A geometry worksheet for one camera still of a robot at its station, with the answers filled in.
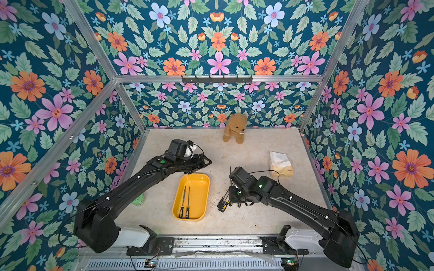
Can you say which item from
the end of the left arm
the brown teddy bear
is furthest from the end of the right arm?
the brown teddy bear

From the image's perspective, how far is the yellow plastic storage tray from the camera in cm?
82

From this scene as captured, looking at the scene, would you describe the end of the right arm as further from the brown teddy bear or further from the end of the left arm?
the brown teddy bear
